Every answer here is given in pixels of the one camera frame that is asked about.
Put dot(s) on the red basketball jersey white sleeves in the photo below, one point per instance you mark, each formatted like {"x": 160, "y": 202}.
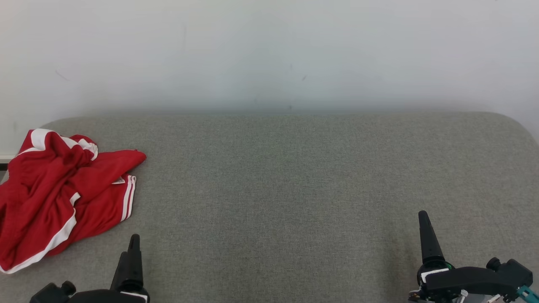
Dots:
{"x": 105, "y": 202}

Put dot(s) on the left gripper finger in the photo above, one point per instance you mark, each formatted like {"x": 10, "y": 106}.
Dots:
{"x": 119, "y": 273}
{"x": 134, "y": 265}

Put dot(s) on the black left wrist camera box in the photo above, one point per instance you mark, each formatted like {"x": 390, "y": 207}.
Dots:
{"x": 50, "y": 293}

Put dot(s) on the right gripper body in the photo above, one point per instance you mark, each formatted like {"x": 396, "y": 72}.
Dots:
{"x": 446, "y": 286}

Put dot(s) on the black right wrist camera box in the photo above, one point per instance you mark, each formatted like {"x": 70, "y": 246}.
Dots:
{"x": 511, "y": 273}

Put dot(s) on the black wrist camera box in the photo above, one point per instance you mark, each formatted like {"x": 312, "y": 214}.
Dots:
{"x": 50, "y": 293}
{"x": 511, "y": 273}

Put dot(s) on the grey fabric sofa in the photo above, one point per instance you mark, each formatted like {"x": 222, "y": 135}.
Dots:
{"x": 273, "y": 189}

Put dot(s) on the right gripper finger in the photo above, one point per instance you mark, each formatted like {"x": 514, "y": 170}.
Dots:
{"x": 428, "y": 240}

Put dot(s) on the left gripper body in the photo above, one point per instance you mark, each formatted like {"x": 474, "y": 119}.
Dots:
{"x": 105, "y": 296}

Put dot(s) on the red shorts white side stripe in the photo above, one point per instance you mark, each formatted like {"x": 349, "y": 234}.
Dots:
{"x": 29, "y": 202}

